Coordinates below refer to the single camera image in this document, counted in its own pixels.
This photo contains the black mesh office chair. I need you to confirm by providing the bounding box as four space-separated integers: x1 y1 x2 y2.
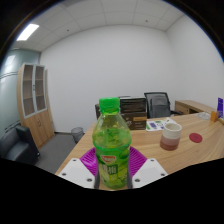
143 91 184 119

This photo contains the black leather sofa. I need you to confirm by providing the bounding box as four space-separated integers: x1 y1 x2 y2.
0 124 41 166

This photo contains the white and brown mug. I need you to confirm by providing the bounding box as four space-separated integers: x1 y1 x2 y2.
159 122 183 152

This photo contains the printed paper sheet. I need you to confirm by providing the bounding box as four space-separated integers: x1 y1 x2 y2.
145 118 176 132

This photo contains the orange wooden box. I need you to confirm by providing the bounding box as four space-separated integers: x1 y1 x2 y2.
209 110 220 123

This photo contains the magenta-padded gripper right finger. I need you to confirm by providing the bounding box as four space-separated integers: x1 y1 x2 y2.
127 146 169 190

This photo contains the flat round red coaster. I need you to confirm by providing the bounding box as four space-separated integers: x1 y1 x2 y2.
188 132 204 144

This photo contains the wooden shelf cabinet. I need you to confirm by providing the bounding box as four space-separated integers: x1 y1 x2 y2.
16 62 56 149

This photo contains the purple packet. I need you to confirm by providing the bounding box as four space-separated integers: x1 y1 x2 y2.
216 97 224 119

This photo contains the small dark brown carton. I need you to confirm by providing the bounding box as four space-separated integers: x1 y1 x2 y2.
94 103 102 120

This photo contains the large brown cardboard carton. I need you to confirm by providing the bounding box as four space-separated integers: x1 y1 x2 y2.
120 111 148 131

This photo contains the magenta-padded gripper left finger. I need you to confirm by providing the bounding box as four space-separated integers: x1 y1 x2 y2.
57 147 101 190

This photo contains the wooden side desk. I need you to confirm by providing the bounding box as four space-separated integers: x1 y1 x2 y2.
174 99 216 116

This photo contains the green drink bottle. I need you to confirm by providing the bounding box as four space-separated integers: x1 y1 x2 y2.
92 97 133 190

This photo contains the flat dark brown carton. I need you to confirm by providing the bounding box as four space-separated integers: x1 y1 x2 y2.
119 97 148 114

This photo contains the rectangular ceiling light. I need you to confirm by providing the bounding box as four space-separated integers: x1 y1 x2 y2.
16 23 40 42

